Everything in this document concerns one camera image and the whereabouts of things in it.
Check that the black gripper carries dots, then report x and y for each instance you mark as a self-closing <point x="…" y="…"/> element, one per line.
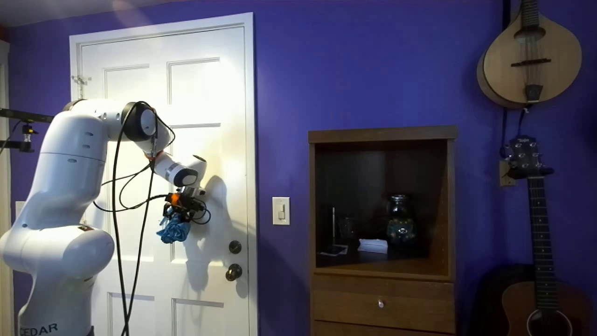
<point x="184" y="201"/>

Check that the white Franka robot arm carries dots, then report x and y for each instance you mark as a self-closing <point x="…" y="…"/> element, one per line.
<point x="68" y="205"/>

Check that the dark round door knob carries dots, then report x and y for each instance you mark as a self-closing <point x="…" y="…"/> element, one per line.
<point x="234" y="270"/>

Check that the white panelled door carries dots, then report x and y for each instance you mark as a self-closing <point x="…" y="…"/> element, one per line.
<point x="212" y="93"/>

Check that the small metal coat hook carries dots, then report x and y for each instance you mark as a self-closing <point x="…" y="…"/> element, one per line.
<point x="81" y="78"/>

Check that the dark deadbolt lock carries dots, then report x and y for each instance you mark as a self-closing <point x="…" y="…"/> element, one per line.
<point x="236" y="246"/>

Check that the small metal stand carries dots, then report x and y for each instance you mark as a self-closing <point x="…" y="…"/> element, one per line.
<point x="335" y="239"/>

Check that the small white folded item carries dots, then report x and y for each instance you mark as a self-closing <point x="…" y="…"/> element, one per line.
<point x="374" y="244"/>

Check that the brown wooden cabinet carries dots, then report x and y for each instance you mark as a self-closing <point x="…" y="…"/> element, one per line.
<point x="384" y="291"/>

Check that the metal drawer knob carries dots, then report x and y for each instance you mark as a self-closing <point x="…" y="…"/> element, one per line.
<point x="382" y="304"/>

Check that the dark glass vase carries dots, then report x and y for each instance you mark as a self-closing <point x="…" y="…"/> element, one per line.
<point x="400" y="226"/>

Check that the acoustic guitar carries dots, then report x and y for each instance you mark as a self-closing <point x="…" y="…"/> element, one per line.
<point x="542" y="298"/>

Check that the hanging wooden mandolin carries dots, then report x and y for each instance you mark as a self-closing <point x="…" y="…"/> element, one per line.
<point x="533" y="61"/>

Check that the white light switch plate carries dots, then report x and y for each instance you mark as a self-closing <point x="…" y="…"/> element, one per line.
<point x="281" y="209"/>

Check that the black camera arm mount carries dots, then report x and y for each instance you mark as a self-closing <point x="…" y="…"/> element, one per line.
<point x="25" y="114"/>

